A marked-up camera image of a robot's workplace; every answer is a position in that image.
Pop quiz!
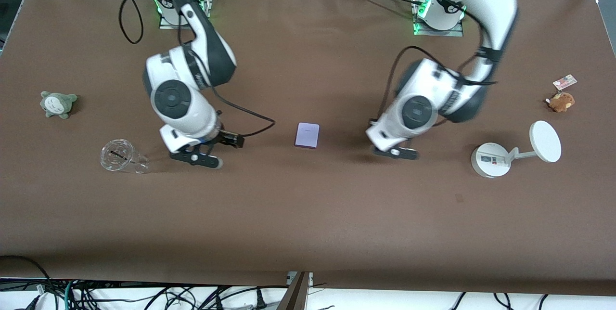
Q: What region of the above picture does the lavender small card box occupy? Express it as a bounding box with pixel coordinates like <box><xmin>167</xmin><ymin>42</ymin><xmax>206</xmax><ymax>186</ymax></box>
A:
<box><xmin>294</xmin><ymin>122</ymin><xmax>321</xmax><ymax>150</ymax></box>

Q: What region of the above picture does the brown table cover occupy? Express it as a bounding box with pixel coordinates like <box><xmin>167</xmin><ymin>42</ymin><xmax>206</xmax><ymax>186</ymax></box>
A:
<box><xmin>0</xmin><ymin>0</ymin><xmax>616</xmax><ymax>297</ymax></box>

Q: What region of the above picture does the clear glass cup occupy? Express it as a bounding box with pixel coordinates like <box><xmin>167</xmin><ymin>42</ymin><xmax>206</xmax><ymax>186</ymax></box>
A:
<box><xmin>99</xmin><ymin>139</ymin><xmax>151</xmax><ymax>175</ymax></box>

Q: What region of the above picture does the white round desk lamp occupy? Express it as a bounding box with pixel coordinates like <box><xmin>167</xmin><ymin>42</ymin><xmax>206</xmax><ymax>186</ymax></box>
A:
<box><xmin>470</xmin><ymin>120</ymin><xmax>563</xmax><ymax>179</ymax></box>

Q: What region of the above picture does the aluminium profile beam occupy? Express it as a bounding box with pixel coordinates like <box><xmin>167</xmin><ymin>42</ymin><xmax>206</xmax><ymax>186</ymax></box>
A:
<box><xmin>276</xmin><ymin>271</ymin><xmax>312</xmax><ymax>310</ymax></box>

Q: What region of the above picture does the grey green plush toy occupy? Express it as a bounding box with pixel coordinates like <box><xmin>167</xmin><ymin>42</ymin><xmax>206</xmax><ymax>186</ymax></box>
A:
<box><xmin>39</xmin><ymin>90</ymin><xmax>78</xmax><ymax>120</ymax></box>

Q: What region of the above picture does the brown hamster plush with tag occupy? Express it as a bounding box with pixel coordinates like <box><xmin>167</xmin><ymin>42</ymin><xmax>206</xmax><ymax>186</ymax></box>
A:
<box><xmin>545</xmin><ymin>74</ymin><xmax>578</xmax><ymax>113</ymax></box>

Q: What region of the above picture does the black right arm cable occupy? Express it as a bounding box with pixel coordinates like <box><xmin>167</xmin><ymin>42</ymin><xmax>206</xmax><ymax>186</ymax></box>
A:
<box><xmin>119</xmin><ymin>0</ymin><xmax>276</xmax><ymax>138</ymax></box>

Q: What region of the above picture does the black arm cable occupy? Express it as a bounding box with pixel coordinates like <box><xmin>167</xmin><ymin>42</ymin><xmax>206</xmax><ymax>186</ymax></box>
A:
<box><xmin>379</xmin><ymin>7</ymin><xmax>497</xmax><ymax>124</ymax></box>
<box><xmin>119</xmin><ymin>0</ymin><xmax>276</xmax><ymax>138</ymax></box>

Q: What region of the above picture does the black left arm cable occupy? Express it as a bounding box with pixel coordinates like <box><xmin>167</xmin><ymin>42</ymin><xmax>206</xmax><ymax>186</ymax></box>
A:
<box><xmin>379</xmin><ymin>7</ymin><xmax>497</xmax><ymax>124</ymax></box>

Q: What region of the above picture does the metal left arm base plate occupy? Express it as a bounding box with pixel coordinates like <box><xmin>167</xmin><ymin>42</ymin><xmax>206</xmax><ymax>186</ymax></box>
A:
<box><xmin>412</xmin><ymin>0</ymin><xmax>464</xmax><ymax>38</ymax></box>

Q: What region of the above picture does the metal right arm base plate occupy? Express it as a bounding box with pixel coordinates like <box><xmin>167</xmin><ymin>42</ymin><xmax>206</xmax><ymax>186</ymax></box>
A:
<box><xmin>158</xmin><ymin>0</ymin><xmax>215</xmax><ymax>30</ymax></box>

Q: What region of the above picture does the black looped floor cable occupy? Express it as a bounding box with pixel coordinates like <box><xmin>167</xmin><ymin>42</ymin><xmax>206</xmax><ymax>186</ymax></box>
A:
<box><xmin>0</xmin><ymin>254</ymin><xmax>53</xmax><ymax>296</ymax></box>

